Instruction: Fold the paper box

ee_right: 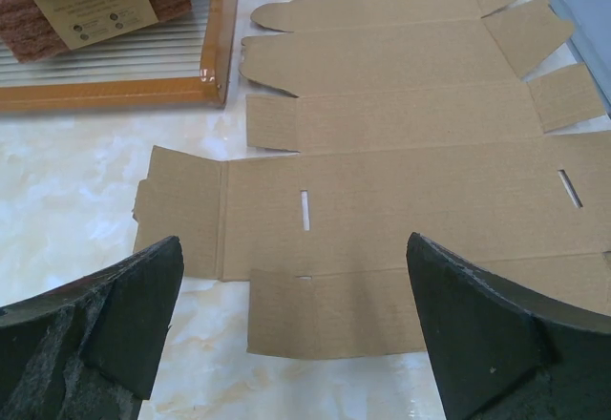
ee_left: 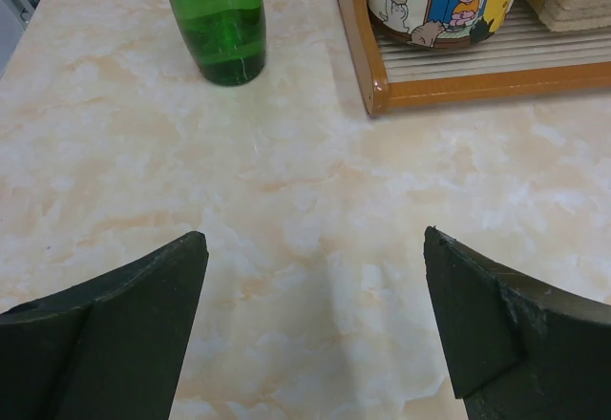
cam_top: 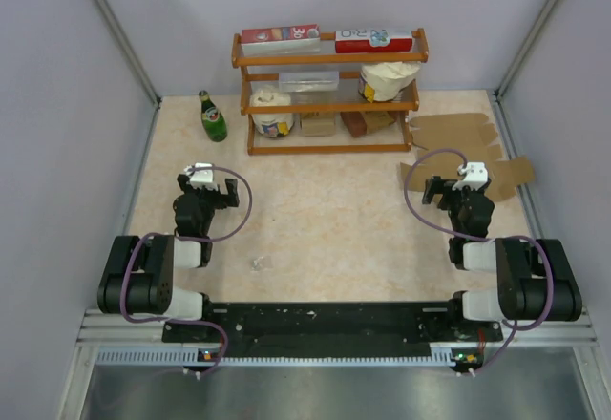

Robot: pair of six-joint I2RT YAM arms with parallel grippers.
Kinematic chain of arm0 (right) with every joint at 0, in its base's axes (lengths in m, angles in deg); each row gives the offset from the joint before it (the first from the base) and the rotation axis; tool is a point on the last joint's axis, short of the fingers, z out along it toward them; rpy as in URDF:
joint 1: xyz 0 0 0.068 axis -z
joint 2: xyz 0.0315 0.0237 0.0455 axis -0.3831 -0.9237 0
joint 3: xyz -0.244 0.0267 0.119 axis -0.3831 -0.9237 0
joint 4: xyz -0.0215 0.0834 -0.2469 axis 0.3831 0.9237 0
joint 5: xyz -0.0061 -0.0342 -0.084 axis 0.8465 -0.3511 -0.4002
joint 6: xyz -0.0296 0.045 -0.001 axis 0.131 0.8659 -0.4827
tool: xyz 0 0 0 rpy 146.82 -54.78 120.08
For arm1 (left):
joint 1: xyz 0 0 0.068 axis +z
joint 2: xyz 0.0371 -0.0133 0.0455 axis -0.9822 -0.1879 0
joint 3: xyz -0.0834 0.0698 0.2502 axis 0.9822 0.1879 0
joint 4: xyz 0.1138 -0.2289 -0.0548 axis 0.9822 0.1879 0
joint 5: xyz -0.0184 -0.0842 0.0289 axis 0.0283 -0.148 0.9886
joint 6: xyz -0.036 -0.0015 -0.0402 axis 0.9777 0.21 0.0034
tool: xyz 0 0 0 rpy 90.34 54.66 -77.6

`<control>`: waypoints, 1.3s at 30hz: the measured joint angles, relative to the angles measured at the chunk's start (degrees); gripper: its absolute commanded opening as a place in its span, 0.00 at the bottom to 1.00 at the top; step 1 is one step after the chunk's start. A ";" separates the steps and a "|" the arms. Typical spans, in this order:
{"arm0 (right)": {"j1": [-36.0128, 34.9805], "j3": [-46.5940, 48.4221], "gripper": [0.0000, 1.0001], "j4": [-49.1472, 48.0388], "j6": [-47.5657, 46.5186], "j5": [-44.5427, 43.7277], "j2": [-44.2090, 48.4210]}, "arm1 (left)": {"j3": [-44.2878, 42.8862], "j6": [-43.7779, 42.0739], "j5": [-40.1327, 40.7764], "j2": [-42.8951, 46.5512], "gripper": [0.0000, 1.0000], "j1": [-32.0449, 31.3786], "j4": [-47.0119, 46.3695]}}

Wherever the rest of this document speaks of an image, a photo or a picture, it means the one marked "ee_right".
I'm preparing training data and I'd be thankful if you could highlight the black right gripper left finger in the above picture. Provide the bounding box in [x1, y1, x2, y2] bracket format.
[1, 236, 184, 419]

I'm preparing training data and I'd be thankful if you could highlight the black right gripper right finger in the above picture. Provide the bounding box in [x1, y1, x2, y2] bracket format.
[406, 233, 610, 419]

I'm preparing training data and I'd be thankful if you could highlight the brown cardboard box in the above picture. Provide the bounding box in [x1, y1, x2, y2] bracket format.
[134, 0, 610, 359]

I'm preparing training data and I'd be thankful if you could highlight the brown scouring pad pack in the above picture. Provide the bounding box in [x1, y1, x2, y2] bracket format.
[1, 0, 192, 63]

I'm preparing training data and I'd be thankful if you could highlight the orange wooden shelf rack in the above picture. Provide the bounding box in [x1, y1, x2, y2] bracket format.
[1, 0, 238, 114]

